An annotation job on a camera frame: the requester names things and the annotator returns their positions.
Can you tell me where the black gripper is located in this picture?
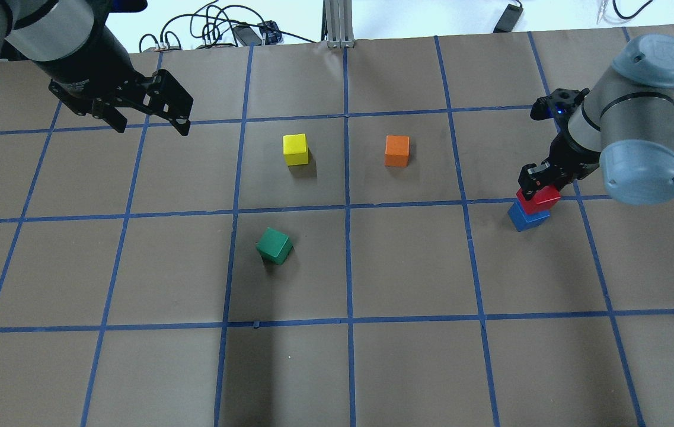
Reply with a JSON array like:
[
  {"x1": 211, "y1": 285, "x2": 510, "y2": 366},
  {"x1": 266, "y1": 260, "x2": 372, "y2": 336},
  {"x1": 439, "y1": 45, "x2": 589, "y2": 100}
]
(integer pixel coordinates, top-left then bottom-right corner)
[
  {"x1": 47, "y1": 36, "x2": 194, "y2": 137},
  {"x1": 518, "y1": 132, "x2": 600, "y2": 200}
]

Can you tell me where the red wooden block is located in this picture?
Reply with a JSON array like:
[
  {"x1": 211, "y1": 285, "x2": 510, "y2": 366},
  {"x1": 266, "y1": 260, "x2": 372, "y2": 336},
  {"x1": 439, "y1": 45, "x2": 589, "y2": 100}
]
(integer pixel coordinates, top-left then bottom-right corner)
[{"x1": 516, "y1": 184, "x2": 561, "y2": 215}]

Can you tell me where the blue wooden block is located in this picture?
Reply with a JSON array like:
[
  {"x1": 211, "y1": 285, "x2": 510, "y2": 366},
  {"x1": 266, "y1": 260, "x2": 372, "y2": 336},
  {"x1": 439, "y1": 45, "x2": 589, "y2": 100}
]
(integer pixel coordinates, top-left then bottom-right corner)
[{"x1": 507, "y1": 202, "x2": 551, "y2": 232}]

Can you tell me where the orange wooden block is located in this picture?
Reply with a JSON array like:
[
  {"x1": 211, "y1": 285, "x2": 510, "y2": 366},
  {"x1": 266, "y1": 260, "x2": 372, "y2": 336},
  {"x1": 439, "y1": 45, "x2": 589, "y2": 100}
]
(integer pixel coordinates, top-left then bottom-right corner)
[{"x1": 384, "y1": 135, "x2": 410, "y2": 167}]

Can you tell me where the yellow wooden block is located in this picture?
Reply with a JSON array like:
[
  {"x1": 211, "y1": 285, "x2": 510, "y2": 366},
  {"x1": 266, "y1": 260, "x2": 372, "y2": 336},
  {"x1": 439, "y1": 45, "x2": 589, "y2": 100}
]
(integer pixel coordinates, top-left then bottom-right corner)
[{"x1": 282, "y1": 133, "x2": 309, "y2": 167}]

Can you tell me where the green wooden block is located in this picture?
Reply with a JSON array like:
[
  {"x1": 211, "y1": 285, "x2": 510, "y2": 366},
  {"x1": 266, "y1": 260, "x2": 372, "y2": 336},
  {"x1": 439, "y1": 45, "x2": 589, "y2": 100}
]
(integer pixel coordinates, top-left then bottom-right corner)
[{"x1": 255, "y1": 227, "x2": 293, "y2": 265}]

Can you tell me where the black power adapter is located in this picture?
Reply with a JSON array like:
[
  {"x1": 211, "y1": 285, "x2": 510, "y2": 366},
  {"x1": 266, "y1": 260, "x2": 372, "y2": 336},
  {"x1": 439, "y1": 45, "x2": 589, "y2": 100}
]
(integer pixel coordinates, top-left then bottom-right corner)
[{"x1": 492, "y1": 4, "x2": 523, "y2": 33}]

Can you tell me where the brown grid paper mat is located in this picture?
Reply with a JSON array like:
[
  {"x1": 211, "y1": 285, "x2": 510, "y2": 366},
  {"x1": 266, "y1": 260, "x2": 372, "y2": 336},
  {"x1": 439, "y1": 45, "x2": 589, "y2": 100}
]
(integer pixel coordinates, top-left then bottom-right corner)
[{"x1": 0, "y1": 26, "x2": 674, "y2": 426}]

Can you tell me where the aluminium frame post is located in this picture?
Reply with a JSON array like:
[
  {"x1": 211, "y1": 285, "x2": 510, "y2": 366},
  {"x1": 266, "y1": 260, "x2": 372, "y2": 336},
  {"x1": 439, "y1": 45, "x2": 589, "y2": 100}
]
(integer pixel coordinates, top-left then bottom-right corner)
[{"x1": 321, "y1": 1, "x2": 355, "y2": 49}]

